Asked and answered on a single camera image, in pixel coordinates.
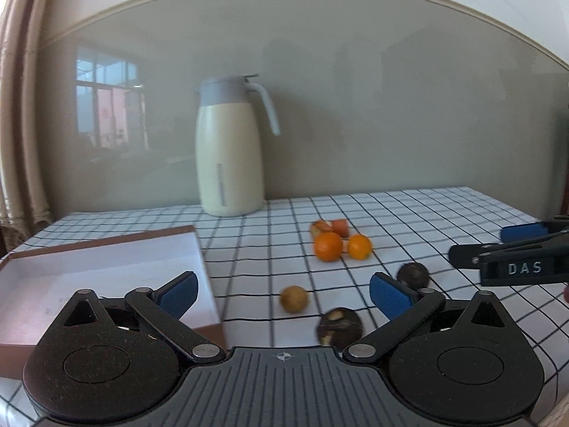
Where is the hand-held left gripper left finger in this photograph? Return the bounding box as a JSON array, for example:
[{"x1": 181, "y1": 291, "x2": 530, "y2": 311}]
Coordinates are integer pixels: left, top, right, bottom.
[{"x1": 55, "y1": 270, "x2": 227, "y2": 363}]

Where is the dark purple round fruit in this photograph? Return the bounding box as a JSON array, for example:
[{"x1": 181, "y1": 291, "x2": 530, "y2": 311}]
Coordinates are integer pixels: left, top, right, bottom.
[{"x1": 397, "y1": 262, "x2": 430, "y2": 291}]

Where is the beige curtain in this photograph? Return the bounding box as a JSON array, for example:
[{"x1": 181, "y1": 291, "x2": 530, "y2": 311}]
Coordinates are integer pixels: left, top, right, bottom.
[{"x1": 0, "y1": 0, "x2": 55, "y2": 255}]

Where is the white black checkered tablecloth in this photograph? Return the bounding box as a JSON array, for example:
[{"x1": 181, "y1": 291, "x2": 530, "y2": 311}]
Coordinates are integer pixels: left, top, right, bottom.
[{"x1": 0, "y1": 186, "x2": 569, "y2": 427}]

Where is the large orange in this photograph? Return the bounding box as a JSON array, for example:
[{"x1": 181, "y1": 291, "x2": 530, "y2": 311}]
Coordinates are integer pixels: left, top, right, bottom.
[{"x1": 314, "y1": 232, "x2": 344, "y2": 263}]

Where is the brown cardboard box white inside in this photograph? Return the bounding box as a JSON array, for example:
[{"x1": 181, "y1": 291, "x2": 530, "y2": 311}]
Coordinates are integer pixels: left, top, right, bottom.
[{"x1": 0, "y1": 225, "x2": 227, "y2": 381}]

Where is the cream thermos jug grey lid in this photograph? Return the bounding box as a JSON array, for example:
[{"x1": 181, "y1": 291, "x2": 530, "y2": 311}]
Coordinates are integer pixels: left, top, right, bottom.
[{"x1": 194, "y1": 74, "x2": 282, "y2": 218}]

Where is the tan round longan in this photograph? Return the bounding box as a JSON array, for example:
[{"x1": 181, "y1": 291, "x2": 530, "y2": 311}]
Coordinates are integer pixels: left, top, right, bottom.
[{"x1": 280, "y1": 285, "x2": 309, "y2": 314}]

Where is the small orange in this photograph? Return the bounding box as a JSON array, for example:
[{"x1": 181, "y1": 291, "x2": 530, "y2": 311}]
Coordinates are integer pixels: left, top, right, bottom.
[{"x1": 347, "y1": 234, "x2": 373, "y2": 260}]

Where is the dark brown cracked fruit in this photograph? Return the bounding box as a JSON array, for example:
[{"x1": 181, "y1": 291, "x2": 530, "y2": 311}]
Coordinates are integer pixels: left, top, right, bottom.
[{"x1": 317, "y1": 307, "x2": 364, "y2": 348}]

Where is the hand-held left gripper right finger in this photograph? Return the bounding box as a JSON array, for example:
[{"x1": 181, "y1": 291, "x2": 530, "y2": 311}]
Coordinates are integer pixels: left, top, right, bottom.
[{"x1": 342, "y1": 272, "x2": 513, "y2": 363}]

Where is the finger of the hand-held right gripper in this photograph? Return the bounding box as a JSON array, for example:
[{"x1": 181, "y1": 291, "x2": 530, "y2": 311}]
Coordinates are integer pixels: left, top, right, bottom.
[
  {"x1": 448, "y1": 230, "x2": 569, "y2": 270},
  {"x1": 500, "y1": 220, "x2": 569, "y2": 243}
]

